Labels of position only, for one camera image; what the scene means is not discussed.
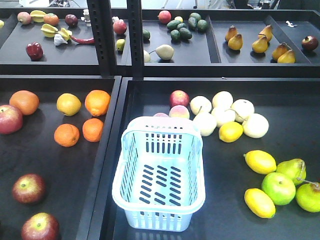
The yellow lemon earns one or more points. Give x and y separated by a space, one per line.
230 132
260 161
259 203

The large orange back left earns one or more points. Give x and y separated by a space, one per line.
26 101

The small orange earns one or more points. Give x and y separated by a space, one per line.
92 130
66 135

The green pear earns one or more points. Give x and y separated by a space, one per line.
295 169
308 197

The red apple lower front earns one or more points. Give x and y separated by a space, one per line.
41 226

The pink peach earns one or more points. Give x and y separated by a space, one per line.
179 111

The yellow lemon right lower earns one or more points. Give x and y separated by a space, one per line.
259 203

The red apple left edge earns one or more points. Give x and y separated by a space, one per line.
11 119

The yellow orange citrus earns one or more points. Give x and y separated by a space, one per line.
68 104

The black fruit display stand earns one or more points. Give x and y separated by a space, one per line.
254 54

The red chili pepper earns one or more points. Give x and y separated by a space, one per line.
83 41

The light blue plastic basket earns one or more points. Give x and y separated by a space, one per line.
159 179

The green pear lower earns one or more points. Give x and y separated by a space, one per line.
308 197

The red bell pepper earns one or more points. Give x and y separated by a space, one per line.
34 50

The orange with knob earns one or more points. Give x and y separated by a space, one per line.
97 102

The green apple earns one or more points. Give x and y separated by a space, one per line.
279 187

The yellow lemon middle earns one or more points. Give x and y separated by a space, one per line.
230 132

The small orange right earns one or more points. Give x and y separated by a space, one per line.
92 130

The yellow lemon right upper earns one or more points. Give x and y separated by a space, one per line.
260 161

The red apple near basket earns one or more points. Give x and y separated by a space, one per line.
179 97

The green pear upper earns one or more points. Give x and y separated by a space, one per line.
295 169

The red apple front left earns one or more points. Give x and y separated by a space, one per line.
29 189

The white garlic bulb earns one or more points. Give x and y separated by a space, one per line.
59 40

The small orange left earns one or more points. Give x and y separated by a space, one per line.
66 135

